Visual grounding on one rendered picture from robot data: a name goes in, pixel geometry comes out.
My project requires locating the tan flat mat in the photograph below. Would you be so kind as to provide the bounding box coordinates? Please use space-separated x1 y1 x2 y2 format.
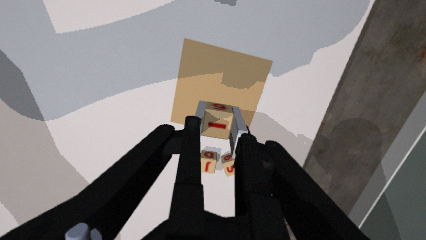
171 38 272 128

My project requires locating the tan letter block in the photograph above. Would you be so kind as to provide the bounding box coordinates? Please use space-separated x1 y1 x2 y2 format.
201 150 217 174
201 101 234 140
221 153 235 176

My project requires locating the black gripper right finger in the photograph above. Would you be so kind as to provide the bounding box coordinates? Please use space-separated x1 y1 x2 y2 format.
229 106 371 240

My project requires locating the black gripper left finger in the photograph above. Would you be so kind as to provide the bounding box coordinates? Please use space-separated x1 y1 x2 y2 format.
0 100 206 240

